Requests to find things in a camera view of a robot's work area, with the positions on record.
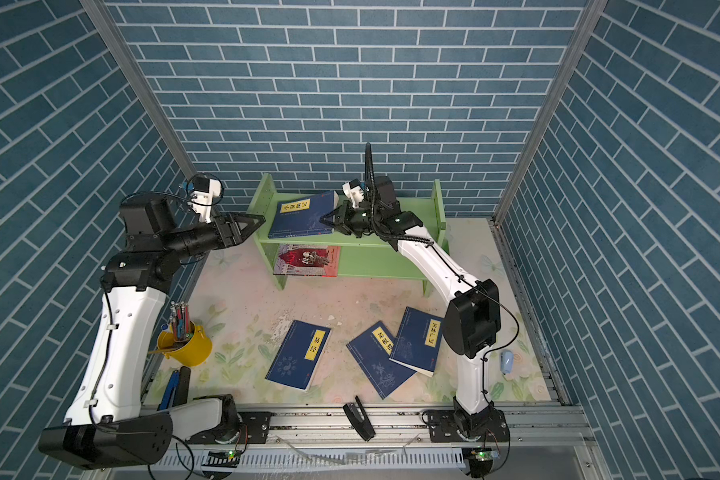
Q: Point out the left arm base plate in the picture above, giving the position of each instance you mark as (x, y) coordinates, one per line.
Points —
(249, 428)

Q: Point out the yellow pen cup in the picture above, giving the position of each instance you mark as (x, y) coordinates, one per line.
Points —
(181, 339)

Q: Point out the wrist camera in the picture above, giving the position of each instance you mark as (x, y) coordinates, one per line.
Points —
(356, 193)
(203, 192)

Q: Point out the green wooden two-tier shelf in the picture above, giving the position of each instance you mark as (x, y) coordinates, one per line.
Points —
(368, 257)

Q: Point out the black stapler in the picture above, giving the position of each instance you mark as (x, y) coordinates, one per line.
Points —
(359, 419)

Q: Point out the blue book yellow label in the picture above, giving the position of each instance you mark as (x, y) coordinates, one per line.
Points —
(418, 341)
(302, 217)

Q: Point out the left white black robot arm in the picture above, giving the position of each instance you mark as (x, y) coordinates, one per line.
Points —
(105, 427)

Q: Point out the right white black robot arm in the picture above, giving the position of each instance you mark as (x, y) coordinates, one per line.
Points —
(472, 319)

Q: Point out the blue black folder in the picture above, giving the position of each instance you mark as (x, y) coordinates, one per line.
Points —
(176, 390)

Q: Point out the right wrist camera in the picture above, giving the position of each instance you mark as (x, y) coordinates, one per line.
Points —
(356, 193)

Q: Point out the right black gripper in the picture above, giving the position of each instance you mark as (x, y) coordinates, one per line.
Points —
(344, 214)

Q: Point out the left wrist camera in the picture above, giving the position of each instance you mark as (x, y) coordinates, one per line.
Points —
(203, 192)

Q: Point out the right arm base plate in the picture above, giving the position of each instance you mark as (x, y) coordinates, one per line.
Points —
(451, 426)

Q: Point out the small light blue object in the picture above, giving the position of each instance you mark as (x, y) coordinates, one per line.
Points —
(506, 362)

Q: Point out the red Hamlet picture book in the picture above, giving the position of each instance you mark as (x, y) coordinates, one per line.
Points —
(307, 260)

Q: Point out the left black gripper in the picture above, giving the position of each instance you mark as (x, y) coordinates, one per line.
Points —
(226, 236)

